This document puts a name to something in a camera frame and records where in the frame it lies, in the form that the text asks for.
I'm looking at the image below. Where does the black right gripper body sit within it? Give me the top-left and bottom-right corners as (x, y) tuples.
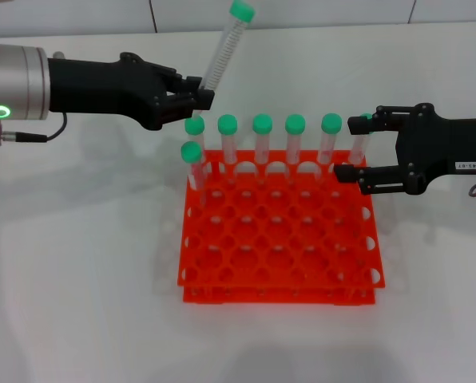
(395, 102), (476, 196)

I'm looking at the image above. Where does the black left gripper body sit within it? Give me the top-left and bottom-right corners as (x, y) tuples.
(46, 51), (169, 132)

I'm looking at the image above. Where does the clear test tube green cap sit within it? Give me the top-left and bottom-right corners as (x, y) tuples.
(252, 113), (274, 180)
(216, 114), (239, 183)
(348, 113), (374, 165)
(184, 117), (207, 188)
(192, 0), (256, 120)
(180, 141), (207, 204)
(284, 113), (306, 180)
(320, 113), (343, 180)

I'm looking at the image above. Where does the orange test tube rack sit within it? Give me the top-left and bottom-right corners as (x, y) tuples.
(177, 149), (386, 307)

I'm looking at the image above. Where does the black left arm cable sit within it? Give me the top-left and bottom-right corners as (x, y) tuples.
(0, 111), (68, 148)

